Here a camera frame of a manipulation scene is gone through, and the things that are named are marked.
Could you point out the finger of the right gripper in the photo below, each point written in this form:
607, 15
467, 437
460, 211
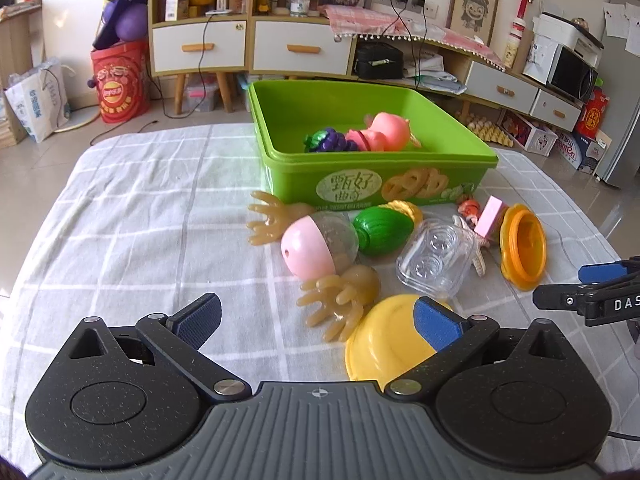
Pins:
564, 297
604, 272

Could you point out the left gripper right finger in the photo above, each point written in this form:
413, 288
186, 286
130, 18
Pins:
457, 342

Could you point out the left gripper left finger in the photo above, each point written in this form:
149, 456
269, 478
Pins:
175, 342

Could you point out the yellow toy bowl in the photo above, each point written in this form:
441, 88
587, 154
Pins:
385, 344

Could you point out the clear plastic lens case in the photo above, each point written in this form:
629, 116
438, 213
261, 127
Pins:
436, 259

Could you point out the beige toy starfish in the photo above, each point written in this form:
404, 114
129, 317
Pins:
480, 244

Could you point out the pink toy milk carton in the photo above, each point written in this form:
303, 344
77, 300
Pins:
489, 224

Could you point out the tan rubber hand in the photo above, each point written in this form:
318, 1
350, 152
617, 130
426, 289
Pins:
343, 300
278, 217

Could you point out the green toy vegetable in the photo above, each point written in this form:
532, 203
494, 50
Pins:
381, 230

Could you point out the orange brown small figurine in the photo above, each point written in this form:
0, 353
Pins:
470, 210

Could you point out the yellow toy corn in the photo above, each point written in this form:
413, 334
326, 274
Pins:
410, 210

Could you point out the pink clear capsule egg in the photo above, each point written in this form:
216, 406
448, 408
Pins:
318, 245

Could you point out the pink toy pig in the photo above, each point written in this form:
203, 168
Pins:
385, 133

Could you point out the purple toy grapes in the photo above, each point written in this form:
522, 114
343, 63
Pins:
329, 140

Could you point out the yellow egg tray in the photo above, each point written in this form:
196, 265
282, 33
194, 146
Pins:
484, 129

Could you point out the microwave oven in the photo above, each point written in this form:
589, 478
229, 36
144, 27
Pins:
560, 68

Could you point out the green plastic cookie box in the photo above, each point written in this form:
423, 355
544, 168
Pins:
451, 161

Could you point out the red snack bucket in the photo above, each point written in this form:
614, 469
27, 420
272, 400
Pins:
120, 76

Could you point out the framed cartoon girl picture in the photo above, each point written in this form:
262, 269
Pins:
475, 19

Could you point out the black bag on shelf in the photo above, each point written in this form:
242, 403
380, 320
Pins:
378, 60

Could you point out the wooden cabinet with white drawers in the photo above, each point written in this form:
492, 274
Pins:
227, 44

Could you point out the purple plush toy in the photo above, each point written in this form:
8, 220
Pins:
122, 21

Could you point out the wooden desk shelf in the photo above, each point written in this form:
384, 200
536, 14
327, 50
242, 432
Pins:
16, 58

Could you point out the pink checked cloth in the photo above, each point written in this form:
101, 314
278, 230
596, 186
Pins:
347, 21

